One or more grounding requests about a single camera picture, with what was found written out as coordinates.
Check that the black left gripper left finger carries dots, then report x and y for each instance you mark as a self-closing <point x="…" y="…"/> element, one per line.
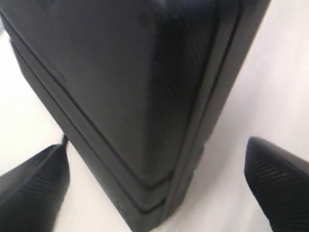
<point x="32" y="194"/>

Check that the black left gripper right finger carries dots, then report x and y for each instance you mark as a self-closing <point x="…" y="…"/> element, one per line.
<point x="279" y="181"/>

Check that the black plastic carrying case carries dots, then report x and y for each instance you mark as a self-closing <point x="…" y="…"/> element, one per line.
<point x="136" y="85"/>

